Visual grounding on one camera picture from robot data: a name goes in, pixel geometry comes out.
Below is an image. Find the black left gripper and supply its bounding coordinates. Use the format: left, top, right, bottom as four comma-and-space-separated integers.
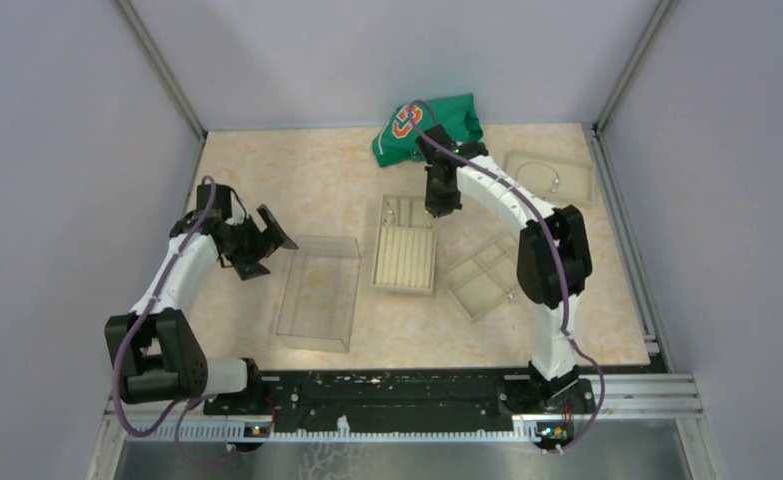
223, 204, 298, 280

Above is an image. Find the clear acrylic box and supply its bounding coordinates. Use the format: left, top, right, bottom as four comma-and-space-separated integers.
276, 236, 361, 354

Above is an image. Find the beige ring roll tray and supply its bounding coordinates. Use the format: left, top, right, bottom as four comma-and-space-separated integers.
371, 194, 438, 295

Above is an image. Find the silver wire choker necklace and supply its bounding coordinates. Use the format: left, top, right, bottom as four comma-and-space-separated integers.
515, 162, 561, 197

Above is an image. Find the beige four-compartment tray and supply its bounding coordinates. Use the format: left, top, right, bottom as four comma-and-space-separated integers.
445, 233, 520, 323

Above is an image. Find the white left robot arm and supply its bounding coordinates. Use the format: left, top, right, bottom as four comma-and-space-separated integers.
104, 176, 298, 414

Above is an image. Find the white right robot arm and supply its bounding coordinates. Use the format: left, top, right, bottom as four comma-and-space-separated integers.
416, 125, 593, 412

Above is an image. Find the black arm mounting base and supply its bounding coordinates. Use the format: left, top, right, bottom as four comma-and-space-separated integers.
203, 366, 595, 434

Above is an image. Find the green cloth with orange logo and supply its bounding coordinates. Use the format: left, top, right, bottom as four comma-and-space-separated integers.
371, 93, 484, 168

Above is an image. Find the aluminium front frame rail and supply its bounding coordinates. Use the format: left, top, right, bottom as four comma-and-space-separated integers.
125, 368, 704, 448

